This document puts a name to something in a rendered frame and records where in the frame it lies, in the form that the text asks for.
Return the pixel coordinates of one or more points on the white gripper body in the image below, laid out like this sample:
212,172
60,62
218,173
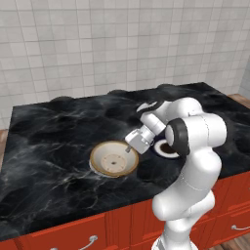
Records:
139,140

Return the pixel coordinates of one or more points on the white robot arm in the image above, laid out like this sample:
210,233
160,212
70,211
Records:
195,156

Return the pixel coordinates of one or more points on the cream bowl with brown rim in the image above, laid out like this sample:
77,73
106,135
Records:
112,159

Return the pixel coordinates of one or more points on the white plate with dark centre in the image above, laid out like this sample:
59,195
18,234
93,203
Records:
164,149

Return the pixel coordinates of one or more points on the red cupboard door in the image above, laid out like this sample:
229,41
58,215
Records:
140,228

